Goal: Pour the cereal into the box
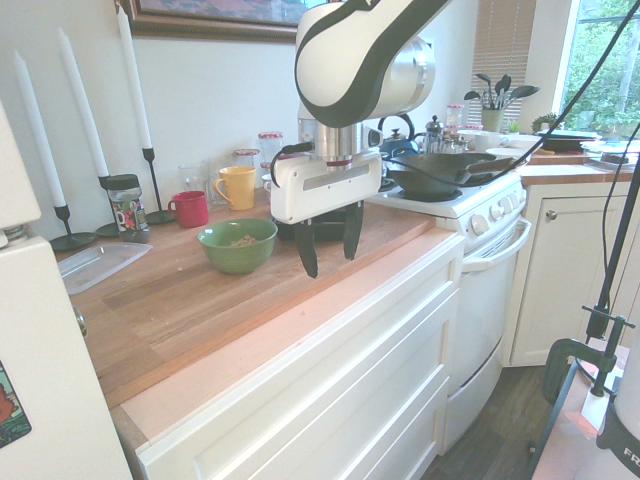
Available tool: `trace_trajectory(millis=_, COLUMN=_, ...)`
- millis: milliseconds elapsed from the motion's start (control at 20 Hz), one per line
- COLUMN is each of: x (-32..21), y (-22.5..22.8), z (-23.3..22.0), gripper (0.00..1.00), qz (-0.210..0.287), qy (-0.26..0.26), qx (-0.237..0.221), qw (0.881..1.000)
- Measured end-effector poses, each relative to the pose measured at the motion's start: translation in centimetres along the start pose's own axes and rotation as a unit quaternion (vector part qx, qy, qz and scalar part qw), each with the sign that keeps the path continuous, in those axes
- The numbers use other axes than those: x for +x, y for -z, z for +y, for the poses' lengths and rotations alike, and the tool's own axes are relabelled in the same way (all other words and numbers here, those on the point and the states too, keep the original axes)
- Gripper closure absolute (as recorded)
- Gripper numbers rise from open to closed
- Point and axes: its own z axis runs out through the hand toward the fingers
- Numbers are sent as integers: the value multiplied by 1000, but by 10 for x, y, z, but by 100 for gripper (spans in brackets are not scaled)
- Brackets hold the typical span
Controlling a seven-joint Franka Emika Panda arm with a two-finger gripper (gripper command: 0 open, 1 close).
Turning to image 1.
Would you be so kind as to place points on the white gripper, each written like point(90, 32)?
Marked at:
point(320, 192)

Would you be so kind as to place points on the tan cereal pieces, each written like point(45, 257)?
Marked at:
point(244, 242)

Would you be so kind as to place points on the green ceramic bowl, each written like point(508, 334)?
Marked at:
point(235, 257)

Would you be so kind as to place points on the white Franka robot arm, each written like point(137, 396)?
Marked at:
point(340, 50)

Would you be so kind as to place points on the black plastic tray box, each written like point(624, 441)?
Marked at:
point(327, 231)

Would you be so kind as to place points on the patterned white espresso cup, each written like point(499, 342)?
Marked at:
point(267, 184)

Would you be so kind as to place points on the yellow ceramic mug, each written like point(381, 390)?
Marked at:
point(240, 187)

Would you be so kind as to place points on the short jar red checkered lid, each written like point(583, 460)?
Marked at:
point(246, 157)

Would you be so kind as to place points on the clear drinking glass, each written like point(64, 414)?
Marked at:
point(215, 175)

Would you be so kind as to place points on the white drawer cabinet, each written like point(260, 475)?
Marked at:
point(325, 375)

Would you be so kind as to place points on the red enamel mug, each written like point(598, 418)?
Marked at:
point(192, 210)

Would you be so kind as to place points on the glass french press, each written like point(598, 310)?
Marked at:
point(434, 135)

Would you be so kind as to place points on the clear glass mug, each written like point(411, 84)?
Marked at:
point(192, 179)

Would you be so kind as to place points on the white electric stove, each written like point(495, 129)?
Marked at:
point(480, 280)

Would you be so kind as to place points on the glass spice shakers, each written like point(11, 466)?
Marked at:
point(455, 144)

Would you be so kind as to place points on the small jar red lid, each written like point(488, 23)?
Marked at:
point(455, 117)

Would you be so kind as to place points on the white coffee mug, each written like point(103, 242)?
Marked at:
point(487, 142)

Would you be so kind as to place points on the tall black candle holder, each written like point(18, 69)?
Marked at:
point(152, 175)

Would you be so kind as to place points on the shallow white bowl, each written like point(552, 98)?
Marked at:
point(505, 152)

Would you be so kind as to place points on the pale green utensil cup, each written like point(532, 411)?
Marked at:
point(491, 121)

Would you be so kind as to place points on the spice jar with black lid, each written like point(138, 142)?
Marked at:
point(127, 210)

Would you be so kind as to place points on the wide white bowl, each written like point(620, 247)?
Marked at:
point(525, 141)

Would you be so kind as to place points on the metal cabinet knob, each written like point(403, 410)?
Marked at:
point(551, 215)

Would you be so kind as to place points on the black kitchen utensils bunch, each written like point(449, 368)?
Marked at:
point(500, 90)

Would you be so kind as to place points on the white door cabinet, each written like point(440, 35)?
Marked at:
point(560, 280)

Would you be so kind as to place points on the clear plastic lid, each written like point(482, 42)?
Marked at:
point(97, 265)

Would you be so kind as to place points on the small green potted plant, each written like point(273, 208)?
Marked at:
point(544, 121)

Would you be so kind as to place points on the dark framed painting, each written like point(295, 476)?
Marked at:
point(200, 25)

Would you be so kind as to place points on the tall white taper candle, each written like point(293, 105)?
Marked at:
point(134, 80)

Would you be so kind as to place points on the wooden window blinds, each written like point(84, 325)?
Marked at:
point(500, 45)

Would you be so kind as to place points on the black frying pan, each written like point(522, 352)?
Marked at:
point(570, 140)

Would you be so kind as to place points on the short black candle holder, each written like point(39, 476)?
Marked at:
point(70, 241)

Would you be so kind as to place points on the green c-clamp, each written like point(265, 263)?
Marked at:
point(557, 370)

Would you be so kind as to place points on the medium white taper candle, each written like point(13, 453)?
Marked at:
point(82, 105)

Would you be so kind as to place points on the black stand pole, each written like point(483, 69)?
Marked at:
point(617, 240)

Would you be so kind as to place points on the clear glass dish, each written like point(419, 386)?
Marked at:
point(612, 152)

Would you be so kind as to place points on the short white taper candle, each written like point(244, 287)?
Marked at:
point(40, 135)

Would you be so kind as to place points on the robot mounting table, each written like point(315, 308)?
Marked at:
point(565, 445)

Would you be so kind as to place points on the colourful fridge magnet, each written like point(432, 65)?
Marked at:
point(12, 410)

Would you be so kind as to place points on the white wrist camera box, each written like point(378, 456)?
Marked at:
point(372, 136)

